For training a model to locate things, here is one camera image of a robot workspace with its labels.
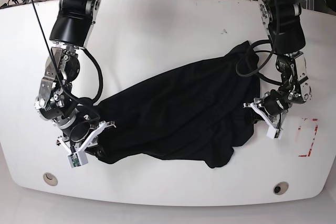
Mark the red tape rectangle marking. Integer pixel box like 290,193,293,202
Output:
295,118,319,157

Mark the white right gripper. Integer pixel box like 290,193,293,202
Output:
56,121,116,154

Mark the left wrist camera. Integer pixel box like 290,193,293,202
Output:
266,126,283,139

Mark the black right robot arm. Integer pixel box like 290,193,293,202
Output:
35,0,103,154

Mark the table grommet hole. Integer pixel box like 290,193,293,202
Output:
273,182,289,195
43,173,58,186

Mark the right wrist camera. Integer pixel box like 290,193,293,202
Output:
68,152,88,168

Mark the left table grommet hole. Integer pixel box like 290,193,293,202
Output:
43,173,58,186

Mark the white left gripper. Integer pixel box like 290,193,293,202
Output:
243,98,288,131

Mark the right table grommet hole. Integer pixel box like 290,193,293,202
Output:
273,182,289,195

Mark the black T-shirt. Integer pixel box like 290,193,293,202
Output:
86,42,260,168

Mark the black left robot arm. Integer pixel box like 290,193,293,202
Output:
236,0,311,138

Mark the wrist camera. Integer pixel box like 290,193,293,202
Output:
266,126,283,139
68,152,88,168

